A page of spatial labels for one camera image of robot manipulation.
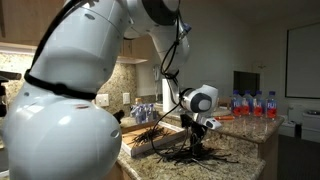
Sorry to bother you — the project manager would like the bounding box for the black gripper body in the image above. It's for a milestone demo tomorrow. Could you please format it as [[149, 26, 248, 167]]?
[[189, 124, 208, 143]]

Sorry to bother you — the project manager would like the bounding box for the black cable tie heap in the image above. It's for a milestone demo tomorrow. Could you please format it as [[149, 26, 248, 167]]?
[[155, 145, 240, 168], [130, 126, 172, 147]]

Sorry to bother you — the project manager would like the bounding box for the white rectangular tray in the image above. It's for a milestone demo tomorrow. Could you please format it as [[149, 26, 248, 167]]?
[[120, 120, 187, 158]]

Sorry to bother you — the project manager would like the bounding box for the orange marker pen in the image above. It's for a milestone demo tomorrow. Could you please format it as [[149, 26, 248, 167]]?
[[214, 115, 236, 121]]

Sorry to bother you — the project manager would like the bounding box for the white paper towel roll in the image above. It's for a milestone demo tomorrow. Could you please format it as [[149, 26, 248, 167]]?
[[162, 78, 181, 114]]

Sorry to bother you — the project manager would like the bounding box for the Fiji water bottle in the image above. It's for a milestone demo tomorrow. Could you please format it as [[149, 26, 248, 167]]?
[[253, 90, 265, 118], [230, 89, 243, 118], [265, 90, 278, 120], [242, 89, 254, 117]]

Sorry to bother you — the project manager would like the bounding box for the pack of small water bottles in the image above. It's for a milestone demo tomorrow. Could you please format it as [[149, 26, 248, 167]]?
[[129, 103, 158, 125]]

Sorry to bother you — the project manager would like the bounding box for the white outlet plate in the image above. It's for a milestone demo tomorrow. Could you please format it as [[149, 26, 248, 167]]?
[[122, 92, 131, 105]]

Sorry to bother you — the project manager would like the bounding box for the white low cabinet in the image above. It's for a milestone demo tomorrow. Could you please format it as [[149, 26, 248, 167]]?
[[278, 104, 320, 144]]

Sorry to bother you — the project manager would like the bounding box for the black and white wrist camera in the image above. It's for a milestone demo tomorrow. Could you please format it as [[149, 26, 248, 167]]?
[[179, 113, 223, 131]]

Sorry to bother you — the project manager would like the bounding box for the dark wall screen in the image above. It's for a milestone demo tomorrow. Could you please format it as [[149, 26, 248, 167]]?
[[233, 70, 261, 98]]

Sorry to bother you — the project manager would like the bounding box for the white wall outlet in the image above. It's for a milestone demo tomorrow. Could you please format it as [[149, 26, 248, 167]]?
[[96, 93, 110, 108]]

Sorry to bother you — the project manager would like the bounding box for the white wall board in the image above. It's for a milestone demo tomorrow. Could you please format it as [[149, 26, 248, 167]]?
[[285, 22, 320, 100]]

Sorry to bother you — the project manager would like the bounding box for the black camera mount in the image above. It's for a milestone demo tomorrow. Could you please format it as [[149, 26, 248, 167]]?
[[0, 70, 23, 118]]

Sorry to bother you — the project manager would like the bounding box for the wooden wall cabinet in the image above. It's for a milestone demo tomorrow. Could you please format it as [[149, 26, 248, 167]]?
[[0, 0, 154, 64]]

